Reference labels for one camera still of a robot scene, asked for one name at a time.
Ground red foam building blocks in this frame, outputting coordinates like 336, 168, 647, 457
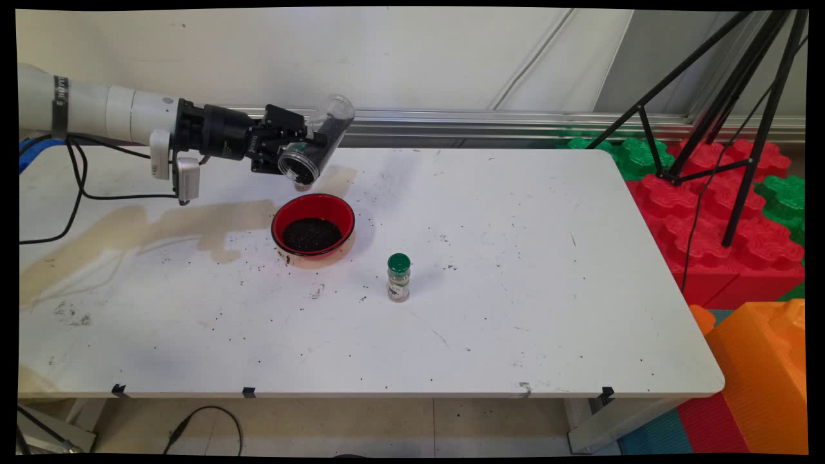
628, 139, 806, 310

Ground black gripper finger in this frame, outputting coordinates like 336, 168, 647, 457
264, 104, 327, 146
249, 154, 285, 177

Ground white table leg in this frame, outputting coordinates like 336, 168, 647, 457
16, 400, 107, 454
567, 396, 685, 455

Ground thin black tripod cable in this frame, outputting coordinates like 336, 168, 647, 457
680, 39, 806, 294

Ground aluminium rail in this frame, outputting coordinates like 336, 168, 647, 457
238, 103, 806, 146

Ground blue foam piece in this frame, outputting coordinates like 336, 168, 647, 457
19, 137, 66, 175

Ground clear jar with dark granules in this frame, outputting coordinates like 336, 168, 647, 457
277, 94, 356, 188

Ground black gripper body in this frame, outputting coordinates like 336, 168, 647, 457
177, 99, 273, 163

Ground black cable with metal connector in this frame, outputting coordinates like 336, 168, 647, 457
17, 405, 84, 454

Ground black strap on arm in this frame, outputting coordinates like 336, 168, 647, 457
51, 75, 70, 140

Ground green foam building block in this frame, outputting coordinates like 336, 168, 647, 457
754, 175, 806, 247

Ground teal floor mat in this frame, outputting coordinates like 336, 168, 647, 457
617, 409, 694, 456

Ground red floor mat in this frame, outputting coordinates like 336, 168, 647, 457
675, 392, 750, 455

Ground black floor cable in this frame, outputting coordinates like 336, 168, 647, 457
162, 405, 243, 456

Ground red green foam mat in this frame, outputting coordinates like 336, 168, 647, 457
566, 135, 675, 182

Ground red bowl with black rim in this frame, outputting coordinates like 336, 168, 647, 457
271, 193, 356, 260

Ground black tripod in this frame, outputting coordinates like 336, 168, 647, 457
587, 10, 810, 249

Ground large orange foam block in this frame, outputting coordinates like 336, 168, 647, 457
706, 300, 808, 456

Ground small orange foam block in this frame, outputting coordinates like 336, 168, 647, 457
688, 304, 717, 337

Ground dark granules in bowl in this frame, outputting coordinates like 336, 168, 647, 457
282, 218, 343, 253

